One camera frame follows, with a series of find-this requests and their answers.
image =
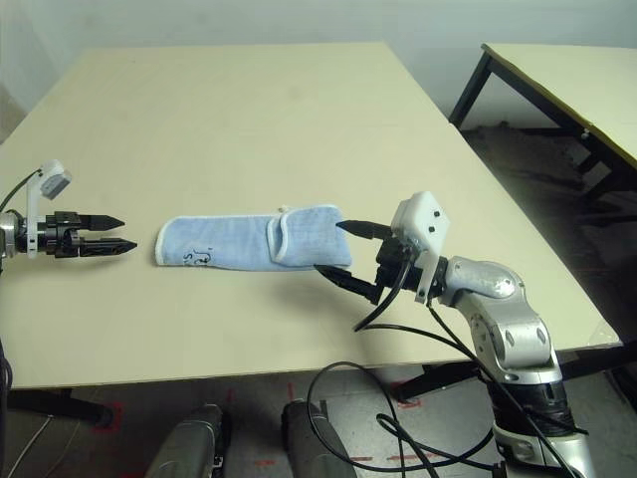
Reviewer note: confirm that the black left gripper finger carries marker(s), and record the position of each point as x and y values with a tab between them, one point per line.
107	246
102	222

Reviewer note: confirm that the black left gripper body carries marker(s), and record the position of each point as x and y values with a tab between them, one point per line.
62	234

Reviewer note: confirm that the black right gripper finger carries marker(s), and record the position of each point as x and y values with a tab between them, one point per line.
365	230
351	283

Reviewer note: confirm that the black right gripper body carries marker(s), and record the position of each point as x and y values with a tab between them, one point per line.
395	269

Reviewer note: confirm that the blue towel with white edge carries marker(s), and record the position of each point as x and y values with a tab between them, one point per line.
239	241

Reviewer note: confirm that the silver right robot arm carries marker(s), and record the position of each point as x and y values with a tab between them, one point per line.
507	318

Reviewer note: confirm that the black table base bar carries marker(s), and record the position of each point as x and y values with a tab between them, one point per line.
60	406
448	376

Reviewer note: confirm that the grey robot right foot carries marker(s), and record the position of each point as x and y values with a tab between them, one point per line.
313	443

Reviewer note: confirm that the side table with black legs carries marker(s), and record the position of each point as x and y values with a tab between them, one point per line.
572	70

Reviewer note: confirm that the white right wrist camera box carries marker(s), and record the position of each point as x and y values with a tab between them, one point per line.
423	224

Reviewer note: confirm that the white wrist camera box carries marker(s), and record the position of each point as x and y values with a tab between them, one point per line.
50	181
423	224

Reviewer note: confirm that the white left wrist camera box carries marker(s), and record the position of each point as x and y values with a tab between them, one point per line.
50	181

